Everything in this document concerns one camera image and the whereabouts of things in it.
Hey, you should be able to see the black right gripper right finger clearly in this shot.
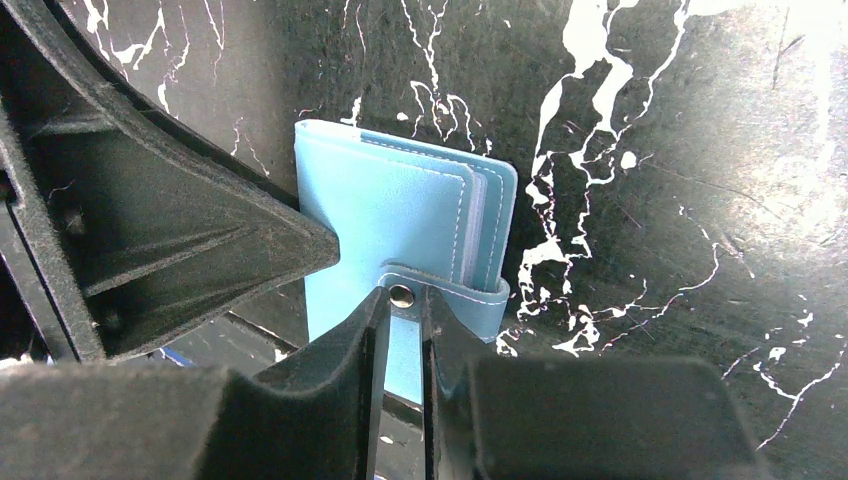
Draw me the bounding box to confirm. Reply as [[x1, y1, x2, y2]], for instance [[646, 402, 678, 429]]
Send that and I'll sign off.
[[421, 287, 769, 479]]

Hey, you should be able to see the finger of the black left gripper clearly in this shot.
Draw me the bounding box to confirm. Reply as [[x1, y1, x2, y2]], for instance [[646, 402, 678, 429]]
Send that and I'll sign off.
[[49, 1, 298, 209], [1, 1, 339, 361]]

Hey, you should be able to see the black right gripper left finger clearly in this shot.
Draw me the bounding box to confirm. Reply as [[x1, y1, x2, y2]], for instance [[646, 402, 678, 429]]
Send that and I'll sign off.
[[1, 287, 390, 479]]

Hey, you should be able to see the blue leather card holder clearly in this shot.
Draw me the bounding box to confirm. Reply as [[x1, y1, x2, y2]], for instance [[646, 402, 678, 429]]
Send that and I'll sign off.
[[294, 119, 518, 404]]

